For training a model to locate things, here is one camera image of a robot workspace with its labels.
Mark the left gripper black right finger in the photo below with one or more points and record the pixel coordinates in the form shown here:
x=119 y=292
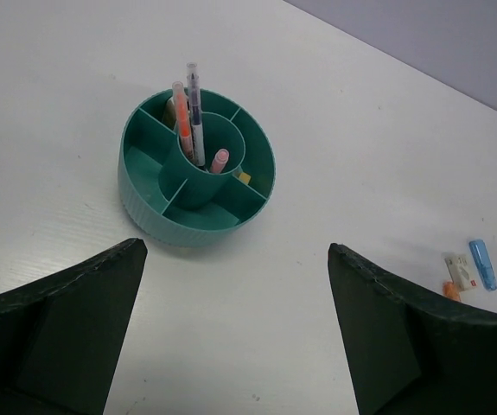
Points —
x=410 y=350

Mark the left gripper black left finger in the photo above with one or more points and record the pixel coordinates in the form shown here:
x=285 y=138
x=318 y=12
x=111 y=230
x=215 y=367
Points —
x=61 y=336

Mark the red gel pen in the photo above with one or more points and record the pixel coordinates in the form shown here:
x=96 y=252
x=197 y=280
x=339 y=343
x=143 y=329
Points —
x=219 y=162

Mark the orange gel pen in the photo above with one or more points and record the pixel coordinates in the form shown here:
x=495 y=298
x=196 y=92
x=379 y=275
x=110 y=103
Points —
x=182 y=120

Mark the grey slim pen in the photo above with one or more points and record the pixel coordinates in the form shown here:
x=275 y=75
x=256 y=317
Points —
x=194 y=100

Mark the orange correction tape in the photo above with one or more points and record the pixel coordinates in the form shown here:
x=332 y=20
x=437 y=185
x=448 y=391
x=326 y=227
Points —
x=451 y=291

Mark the white boxed eraser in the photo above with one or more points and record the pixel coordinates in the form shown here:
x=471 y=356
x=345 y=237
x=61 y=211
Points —
x=460 y=271

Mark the blue correction tape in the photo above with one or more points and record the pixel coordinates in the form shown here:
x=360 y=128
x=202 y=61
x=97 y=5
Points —
x=483 y=263

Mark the teal round divided organizer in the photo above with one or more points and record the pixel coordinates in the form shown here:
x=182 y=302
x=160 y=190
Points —
x=178 y=203

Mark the small tan eraser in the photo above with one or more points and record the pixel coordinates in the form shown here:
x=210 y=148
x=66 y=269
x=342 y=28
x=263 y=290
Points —
x=245 y=178

